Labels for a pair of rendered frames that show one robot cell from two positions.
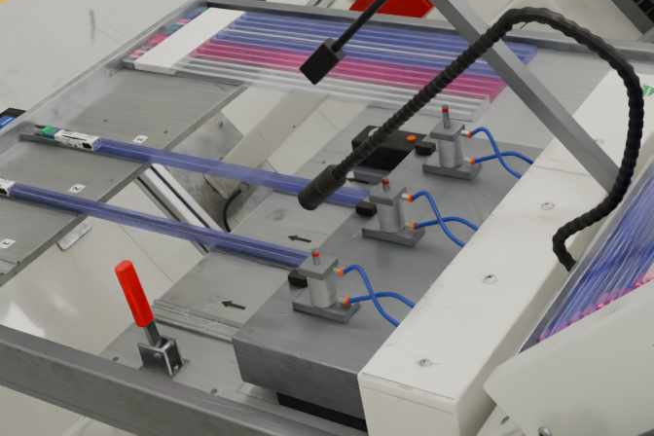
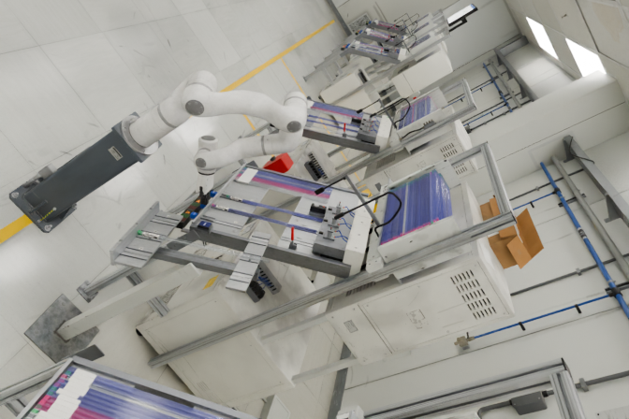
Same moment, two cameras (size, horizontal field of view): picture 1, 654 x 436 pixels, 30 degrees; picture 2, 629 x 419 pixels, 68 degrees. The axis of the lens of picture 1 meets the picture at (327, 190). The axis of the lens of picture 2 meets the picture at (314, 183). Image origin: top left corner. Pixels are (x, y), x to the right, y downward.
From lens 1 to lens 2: 1.26 m
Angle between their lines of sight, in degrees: 27
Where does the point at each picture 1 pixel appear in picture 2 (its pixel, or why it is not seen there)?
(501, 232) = (356, 226)
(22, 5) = not seen: hidden behind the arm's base
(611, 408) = (399, 252)
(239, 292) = (298, 236)
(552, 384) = (390, 249)
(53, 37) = (154, 162)
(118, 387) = (285, 252)
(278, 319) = (321, 239)
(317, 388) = (330, 252)
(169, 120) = (255, 195)
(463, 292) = (356, 236)
